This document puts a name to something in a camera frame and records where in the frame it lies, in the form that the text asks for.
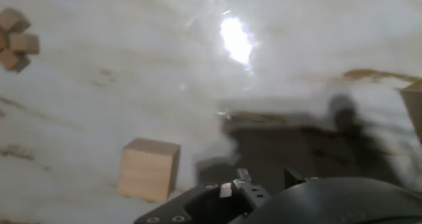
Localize marble pattern table sheet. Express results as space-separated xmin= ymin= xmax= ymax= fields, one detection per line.
xmin=0 ymin=0 xmax=422 ymax=224

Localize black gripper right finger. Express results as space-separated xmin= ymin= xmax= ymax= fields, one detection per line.
xmin=284 ymin=167 xmax=320 ymax=189

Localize large wooden cube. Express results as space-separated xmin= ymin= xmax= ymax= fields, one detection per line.
xmin=398 ymin=80 xmax=422 ymax=144
xmin=117 ymin=137 xmax=181 ymax=204

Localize small wooden cube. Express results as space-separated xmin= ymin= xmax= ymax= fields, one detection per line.
xmin=9 ymin=32 xmax=40 ymax=55
xmin=0 ymin=7 xmax=32 ymax=34
xmin=0 ymin=48 xmax=32 ymax=74

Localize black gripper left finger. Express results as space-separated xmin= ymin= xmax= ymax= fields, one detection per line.
xmin=133 ymin=167 xmax=271 ymax=224

